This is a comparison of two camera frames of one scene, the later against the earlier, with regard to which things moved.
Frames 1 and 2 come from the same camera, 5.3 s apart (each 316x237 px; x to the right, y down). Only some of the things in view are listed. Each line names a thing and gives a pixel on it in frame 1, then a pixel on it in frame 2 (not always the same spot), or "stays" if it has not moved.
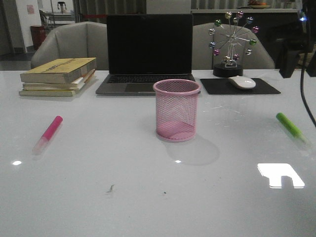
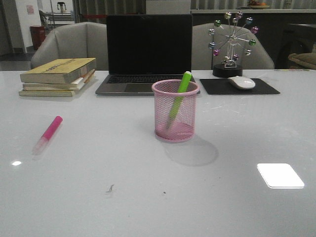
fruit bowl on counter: [257, 5] stays
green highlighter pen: [291, 127] -> [181, 92]
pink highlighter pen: [48, 135] stays
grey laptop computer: [143, 49] stays
